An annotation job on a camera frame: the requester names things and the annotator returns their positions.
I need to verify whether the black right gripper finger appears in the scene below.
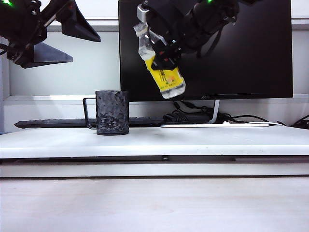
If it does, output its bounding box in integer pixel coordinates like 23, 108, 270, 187
151, 40, 182, 71
145, 23, 160, 49

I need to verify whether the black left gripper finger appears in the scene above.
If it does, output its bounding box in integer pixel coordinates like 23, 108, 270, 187
21, 42, 74, 69
56, 0, 101, 43

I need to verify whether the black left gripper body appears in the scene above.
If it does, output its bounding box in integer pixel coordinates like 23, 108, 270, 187
0, 7, 63, 69

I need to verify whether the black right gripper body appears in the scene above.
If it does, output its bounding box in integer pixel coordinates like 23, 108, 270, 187
147, 0, 201, 58

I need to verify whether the clear bottle yellow label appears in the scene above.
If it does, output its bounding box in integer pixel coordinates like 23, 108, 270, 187
133, 22, 187, 100

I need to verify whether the black textured mug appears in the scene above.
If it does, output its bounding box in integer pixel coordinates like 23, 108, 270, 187
82, 90, 129, 136

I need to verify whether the black power adapter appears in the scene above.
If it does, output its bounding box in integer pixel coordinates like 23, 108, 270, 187
163, 110, 211, 124

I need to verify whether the black keyboard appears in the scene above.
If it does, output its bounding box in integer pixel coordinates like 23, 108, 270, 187
14, 116, 165, 129

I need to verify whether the black computer monitor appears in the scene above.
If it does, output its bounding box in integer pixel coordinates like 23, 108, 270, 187
117, 0, 293, 102

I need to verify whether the white raised platform board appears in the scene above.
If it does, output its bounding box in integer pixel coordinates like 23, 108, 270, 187
0, 125, 309, 160

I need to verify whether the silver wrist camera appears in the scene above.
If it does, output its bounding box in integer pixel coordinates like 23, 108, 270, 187
137, 4, 151, 24

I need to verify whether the black monitor cable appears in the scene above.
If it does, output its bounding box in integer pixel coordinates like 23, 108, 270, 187
172, 101, 211, 115

